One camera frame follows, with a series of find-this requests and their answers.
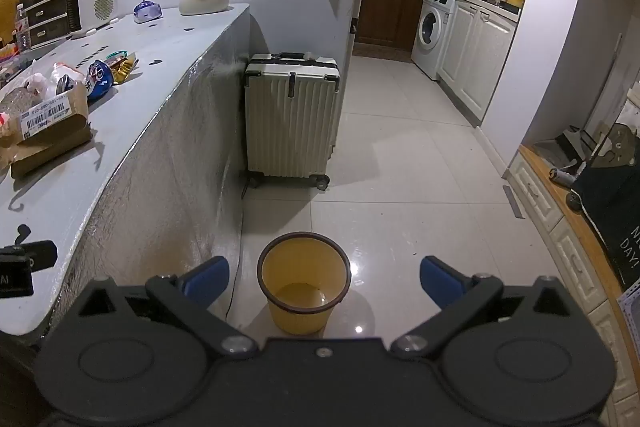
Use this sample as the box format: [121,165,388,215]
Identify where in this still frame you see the crushed blue soda can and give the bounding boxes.
[86,58,117,102]

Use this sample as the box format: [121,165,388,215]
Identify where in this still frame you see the black bag with white lettering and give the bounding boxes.
[570,122,640,288]

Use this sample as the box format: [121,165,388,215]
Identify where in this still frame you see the brown cardboard parcel box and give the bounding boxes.
[10,83,94,180]

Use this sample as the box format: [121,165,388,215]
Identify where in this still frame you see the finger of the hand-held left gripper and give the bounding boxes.
[22,240,57,269]

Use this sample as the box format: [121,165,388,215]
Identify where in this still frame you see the white washing machine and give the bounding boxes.
[411,0,457,82]

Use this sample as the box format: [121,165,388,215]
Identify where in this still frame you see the wooden topped drawer cabinet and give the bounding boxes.
[505,144,640,427]

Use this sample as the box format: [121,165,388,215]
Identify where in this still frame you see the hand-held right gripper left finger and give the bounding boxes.
[75,255,259,356]

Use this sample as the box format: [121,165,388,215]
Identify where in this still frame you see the gold snack wrapper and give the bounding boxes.
[114,52,139,86]

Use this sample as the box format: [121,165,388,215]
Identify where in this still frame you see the yellow plastic waste bin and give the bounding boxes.
[256,232,352,336]

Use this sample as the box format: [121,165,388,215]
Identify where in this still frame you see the clear plastic water bottle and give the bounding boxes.
[14,3,32,52]

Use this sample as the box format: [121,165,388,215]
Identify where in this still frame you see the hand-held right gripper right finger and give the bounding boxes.
[390,255,576,356]

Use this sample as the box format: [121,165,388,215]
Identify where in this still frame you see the white fan heater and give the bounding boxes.
[66,0,118,38]

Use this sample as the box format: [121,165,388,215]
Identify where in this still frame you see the clear plastic bag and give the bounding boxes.
[22,62,88,108]

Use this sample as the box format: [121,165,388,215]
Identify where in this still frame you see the blue white tissue pack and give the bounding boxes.
[133,0,164,24]

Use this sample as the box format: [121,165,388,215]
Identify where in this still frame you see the pile of small desk items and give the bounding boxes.
[0,38,33,80]

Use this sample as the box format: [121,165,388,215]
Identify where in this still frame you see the white kitchen base cabinets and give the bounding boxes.
[437,0,518,128]

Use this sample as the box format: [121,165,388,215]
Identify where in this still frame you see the black power cable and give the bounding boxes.
[222,172,251,323]

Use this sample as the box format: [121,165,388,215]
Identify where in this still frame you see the dark drawer organizer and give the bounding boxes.
[18,0,96,52]

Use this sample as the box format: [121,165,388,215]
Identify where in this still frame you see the white ribbed suitcase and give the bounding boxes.
[244,52,342,192]

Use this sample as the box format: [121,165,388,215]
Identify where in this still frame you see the grey folded stand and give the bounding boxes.
[532,127,601,162]

